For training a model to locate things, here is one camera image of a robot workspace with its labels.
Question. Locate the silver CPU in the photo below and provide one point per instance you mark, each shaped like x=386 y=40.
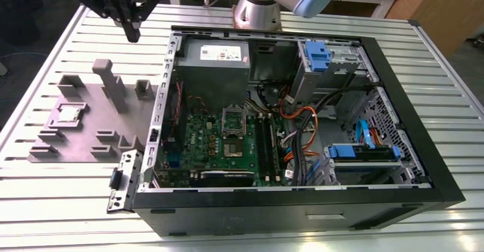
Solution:
x=69 y=114

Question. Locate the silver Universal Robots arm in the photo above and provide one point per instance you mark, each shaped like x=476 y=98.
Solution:
x=257 y=11

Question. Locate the grey power supply unit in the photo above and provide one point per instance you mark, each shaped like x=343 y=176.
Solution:
x=212 y=79

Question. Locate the grey parts rack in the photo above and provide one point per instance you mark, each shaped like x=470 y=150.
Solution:
x=87 y=116

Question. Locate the blue drive latch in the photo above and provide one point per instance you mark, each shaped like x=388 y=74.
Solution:
x=317 y=55

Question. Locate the green motherboard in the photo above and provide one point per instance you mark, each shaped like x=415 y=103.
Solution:
x=201 y=138

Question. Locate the silver drive cage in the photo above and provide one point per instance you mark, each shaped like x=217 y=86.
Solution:
x=313 y=79

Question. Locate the black RAM slot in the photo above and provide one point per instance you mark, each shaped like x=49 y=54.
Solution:
x=264 y=147
x=273 y=147

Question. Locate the black graphics card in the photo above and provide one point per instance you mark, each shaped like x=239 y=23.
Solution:
x=226 y=178

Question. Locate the hard disk in blue carrier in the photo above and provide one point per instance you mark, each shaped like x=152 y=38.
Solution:
x=344 y=152

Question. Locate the wooden cabinet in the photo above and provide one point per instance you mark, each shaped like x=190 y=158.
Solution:
x=446 y=8

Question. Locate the silver disk bay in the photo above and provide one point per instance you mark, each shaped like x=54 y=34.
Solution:
x=367 y=164

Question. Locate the black PC case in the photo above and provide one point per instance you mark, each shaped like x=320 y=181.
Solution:
x=265 y=215

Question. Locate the metal slot bracket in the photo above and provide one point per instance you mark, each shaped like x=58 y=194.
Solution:
x=126 y=161

